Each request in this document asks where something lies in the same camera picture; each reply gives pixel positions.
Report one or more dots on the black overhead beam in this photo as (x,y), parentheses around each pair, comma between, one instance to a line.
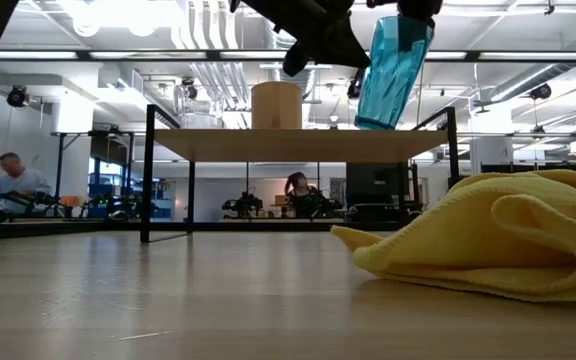
(168,55)

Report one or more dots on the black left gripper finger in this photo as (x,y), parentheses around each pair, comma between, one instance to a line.
(295,61)
(345,50)

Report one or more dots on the black cabinet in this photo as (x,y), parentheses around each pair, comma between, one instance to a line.
(375,187)

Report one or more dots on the yellow microfibre cloth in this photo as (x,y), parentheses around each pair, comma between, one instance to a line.
(493,235)

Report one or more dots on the black background robot arm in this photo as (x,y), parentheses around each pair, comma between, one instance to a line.
(243,205)

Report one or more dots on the clear plastic cup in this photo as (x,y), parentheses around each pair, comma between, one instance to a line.
(199,112)

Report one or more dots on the orange ceramic mug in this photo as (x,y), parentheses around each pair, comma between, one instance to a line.
(276,106)

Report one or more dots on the wooden shelf with black frame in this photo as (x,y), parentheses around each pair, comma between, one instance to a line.
(293,145)

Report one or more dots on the person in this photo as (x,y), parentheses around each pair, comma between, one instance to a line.
(18,182)
(302,196)

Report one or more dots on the teal translucent plastic tumbler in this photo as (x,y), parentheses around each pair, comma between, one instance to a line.
(393,80)

